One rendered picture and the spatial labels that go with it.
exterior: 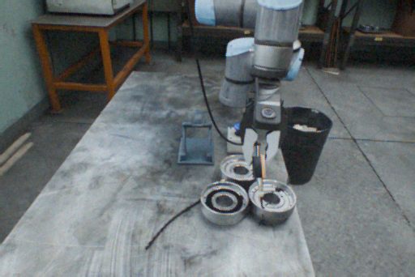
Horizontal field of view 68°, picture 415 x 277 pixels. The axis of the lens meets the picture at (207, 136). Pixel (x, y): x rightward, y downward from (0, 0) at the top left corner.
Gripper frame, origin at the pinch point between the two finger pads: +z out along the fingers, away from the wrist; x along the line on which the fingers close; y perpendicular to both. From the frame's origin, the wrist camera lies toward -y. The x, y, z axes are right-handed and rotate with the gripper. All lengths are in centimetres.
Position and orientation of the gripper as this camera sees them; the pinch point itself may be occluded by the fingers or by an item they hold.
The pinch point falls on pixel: (258, 162)
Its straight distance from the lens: 67.0
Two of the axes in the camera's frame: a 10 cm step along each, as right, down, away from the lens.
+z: -0.6, 9.1, 4.0
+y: 0.7, -4.0, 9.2
